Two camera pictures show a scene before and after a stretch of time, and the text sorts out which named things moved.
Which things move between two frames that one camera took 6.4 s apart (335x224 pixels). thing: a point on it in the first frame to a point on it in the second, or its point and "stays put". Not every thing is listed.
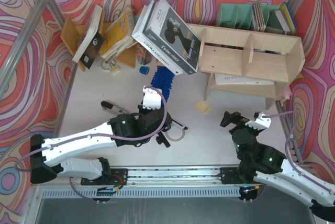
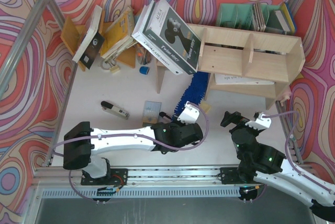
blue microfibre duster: x=162 y=79 to x=194 y=92
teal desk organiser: x=256 y=17 stays put
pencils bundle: x=143 y=56 stays put
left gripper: x=159 y=129 to x=175 y=122
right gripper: x=238 y=122 stays put
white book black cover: x=92 y=42 stays put
